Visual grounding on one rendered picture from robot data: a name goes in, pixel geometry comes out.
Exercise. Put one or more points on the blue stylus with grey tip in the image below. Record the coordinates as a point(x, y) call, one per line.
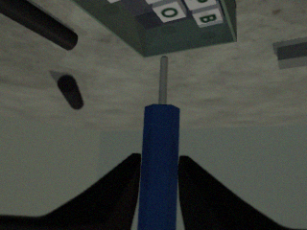
point(159, 165)

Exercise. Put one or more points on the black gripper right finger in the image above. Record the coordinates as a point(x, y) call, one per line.
point(207, 204)

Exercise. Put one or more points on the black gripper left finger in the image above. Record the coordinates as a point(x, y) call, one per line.
point(109, 204)

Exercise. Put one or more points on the keyboard with white letter keys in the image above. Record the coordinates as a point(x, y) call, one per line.
point(153, 28)

